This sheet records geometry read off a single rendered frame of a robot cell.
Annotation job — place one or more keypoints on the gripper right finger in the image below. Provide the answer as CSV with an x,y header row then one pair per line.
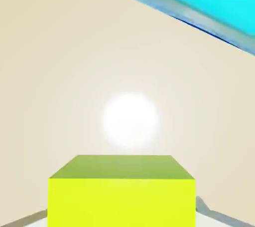
x,y
207,219

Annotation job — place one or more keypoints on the small yellow cube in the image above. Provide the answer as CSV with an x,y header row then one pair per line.
x,y
121,201

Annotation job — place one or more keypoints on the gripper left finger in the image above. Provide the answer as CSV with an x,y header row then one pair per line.
x,y
37,221

